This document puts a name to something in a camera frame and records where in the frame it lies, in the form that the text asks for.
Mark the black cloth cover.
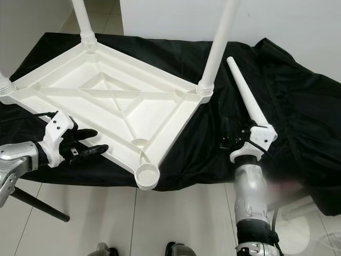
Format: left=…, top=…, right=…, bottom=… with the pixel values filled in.
left=11, top=32, right=341, bottom=217

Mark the pink soft object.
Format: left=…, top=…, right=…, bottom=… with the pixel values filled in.
left=266, top=181, right=307, bottom=203

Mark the grey robot left foot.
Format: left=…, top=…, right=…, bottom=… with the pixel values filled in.
left=96, top=243, right=119, bottom=256

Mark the grey robot foot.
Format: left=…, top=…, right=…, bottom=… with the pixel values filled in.
left=96, top=243, right=119, bottom=256
left=165, top=243, right=200, bottom=256

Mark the white round stand base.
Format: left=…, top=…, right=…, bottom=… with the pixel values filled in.
left=280, top=213, right=341, bottom=256

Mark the grey robot right foot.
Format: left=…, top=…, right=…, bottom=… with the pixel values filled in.
left=165, top=243, right=200, bottom=256

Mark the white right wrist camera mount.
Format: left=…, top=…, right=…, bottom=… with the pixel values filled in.
left=229, top=124, right=279, bottom=165

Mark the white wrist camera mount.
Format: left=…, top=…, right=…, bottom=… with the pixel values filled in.
left=42, top=111, right=80, bottom=169
left=229, top=124, right=279, bottom=165

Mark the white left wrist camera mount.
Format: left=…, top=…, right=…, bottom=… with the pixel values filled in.
left=42, top=111, right=80, bottom=169

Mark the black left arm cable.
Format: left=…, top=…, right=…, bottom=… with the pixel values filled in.
left=0, top=111, right=59, bottom=124

